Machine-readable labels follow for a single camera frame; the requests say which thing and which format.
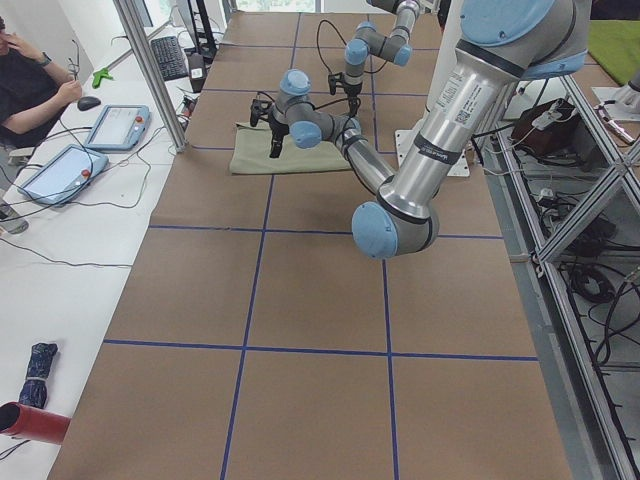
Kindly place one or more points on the olive green long-sleeve shirt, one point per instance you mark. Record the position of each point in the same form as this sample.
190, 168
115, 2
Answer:
252, 154

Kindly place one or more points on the teach pendant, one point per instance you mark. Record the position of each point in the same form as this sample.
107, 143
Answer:
64, 176
119, 128

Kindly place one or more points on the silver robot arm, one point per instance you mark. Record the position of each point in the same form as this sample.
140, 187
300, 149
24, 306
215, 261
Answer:
367, 41
500, 43

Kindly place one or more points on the green plastic tool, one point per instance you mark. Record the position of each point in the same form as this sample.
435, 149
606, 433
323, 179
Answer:
99, 76

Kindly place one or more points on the dark blue folded umbrella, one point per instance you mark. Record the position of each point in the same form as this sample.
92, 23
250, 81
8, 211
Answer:
34, 391

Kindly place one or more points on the teach pendant upper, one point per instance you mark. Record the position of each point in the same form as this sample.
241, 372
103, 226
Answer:
119, 128

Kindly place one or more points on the grey aluminium post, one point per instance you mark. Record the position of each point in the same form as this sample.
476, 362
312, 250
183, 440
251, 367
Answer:
132, 24

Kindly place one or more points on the teach pendant lower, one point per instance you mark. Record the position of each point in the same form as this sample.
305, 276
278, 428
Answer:
64, 176

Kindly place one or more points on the red cylinder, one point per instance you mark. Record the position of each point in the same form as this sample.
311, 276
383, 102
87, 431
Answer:
31, 423

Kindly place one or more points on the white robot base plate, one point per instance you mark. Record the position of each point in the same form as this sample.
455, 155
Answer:
457, 162

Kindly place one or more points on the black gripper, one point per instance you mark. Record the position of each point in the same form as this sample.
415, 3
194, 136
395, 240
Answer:
277, 127
353, 90

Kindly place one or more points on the black keyboard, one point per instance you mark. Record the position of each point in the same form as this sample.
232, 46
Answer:
169, 56

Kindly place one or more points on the black computer mouse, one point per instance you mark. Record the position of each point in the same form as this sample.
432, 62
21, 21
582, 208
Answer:
86, 103

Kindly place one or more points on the seated person in black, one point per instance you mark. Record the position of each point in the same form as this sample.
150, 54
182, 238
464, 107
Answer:
34, 92

